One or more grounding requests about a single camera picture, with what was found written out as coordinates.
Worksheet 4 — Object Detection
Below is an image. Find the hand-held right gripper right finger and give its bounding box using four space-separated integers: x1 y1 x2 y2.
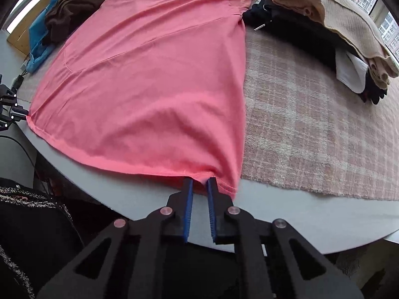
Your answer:
206 177 365 299

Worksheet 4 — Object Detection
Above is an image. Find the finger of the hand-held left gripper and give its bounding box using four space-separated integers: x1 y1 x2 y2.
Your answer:
0 83 18 106
0 103 30 131

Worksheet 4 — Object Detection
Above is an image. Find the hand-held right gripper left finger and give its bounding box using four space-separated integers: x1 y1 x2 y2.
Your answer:
36 177 195 299

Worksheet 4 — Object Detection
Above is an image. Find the pink T-shirt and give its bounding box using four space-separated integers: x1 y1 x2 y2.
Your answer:
25 0 262 200

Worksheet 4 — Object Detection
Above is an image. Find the cardboard box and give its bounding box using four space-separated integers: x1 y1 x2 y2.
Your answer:
6 0 53 57

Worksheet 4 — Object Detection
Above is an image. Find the blue cloth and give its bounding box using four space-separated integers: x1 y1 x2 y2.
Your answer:
25 0 77 74

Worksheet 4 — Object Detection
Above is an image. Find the window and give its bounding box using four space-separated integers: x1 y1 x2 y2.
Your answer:
6 0 48 33
321 0 399 61

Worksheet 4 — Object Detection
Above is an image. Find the brown garment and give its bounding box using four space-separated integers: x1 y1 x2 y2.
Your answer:
42 0 125 46

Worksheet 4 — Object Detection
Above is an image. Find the black tweed jacket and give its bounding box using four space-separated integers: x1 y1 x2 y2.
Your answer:
0 177 86 299

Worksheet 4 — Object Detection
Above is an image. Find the pink plaid mat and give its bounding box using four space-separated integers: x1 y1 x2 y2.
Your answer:
17 29 399 201

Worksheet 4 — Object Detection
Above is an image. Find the white folded garment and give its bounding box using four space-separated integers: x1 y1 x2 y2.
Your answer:
335 51 370 94

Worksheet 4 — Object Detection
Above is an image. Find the black folded garment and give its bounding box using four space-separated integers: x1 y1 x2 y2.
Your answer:
242 0 389 105

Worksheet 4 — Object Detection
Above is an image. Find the beige knit sweater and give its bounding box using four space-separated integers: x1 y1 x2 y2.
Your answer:
270 0 399 89

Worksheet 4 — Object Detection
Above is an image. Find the black cable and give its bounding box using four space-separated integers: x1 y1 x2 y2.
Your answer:
0 135 42 190

